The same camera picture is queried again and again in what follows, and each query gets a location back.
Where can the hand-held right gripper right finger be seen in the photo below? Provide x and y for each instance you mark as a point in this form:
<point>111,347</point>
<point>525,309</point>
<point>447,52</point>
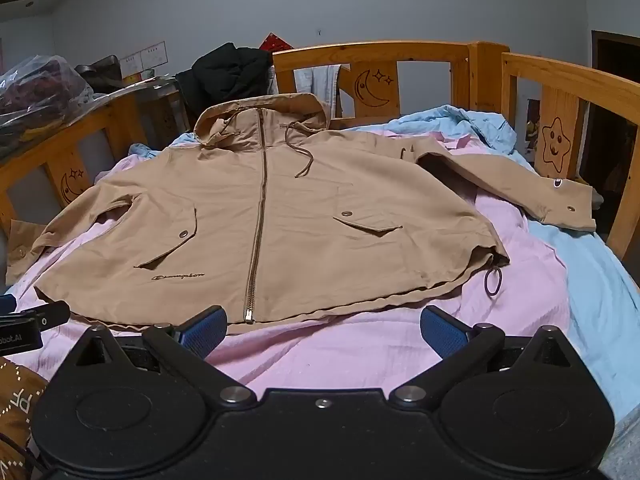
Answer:
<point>442,334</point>

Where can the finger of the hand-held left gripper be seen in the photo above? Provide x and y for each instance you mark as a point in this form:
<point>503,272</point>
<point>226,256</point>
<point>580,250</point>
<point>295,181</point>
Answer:
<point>35,319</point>

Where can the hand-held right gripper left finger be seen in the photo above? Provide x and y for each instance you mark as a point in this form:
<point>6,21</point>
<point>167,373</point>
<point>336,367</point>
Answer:
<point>207,332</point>

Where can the tan hooded zip jacket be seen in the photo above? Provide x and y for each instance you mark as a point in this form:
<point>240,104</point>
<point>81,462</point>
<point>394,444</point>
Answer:
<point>300,230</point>

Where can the clear plastic bag of clothes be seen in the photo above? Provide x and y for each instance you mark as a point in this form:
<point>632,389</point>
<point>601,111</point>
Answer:
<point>35,95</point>

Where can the person's brown patterned clothing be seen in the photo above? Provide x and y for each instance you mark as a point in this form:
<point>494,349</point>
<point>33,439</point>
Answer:
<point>17,400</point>

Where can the pink blanket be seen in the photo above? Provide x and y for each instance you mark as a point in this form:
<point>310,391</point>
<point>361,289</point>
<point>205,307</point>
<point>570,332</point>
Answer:
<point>325,355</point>

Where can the light blue blanket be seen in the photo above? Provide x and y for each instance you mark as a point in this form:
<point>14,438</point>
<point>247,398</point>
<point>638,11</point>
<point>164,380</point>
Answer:
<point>590,280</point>

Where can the person's grey trouser leg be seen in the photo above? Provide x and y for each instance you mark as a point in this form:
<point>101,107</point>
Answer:
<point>625,445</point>

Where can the colourful printed item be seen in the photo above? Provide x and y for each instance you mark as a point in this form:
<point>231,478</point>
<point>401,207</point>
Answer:
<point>532,125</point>

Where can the dark brown bag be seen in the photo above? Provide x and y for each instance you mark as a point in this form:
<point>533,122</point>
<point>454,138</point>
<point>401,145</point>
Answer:
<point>100,72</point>

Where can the black clothing pile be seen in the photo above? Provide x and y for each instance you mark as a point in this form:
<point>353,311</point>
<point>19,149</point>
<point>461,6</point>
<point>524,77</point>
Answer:
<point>225,75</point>

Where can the dark wooden door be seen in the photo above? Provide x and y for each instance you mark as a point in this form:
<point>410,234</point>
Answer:
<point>612,125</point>

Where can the grey white cloth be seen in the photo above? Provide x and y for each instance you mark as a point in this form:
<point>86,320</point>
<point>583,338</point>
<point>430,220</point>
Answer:
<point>315,85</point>

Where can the white wall paper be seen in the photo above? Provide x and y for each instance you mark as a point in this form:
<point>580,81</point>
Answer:
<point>154,55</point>
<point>131,65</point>

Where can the wooden bed frame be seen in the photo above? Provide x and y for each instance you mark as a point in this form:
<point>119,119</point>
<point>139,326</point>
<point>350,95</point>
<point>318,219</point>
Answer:
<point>560,77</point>

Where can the red wall decoration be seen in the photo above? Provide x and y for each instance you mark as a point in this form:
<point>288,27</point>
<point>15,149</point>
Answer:
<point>275,42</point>

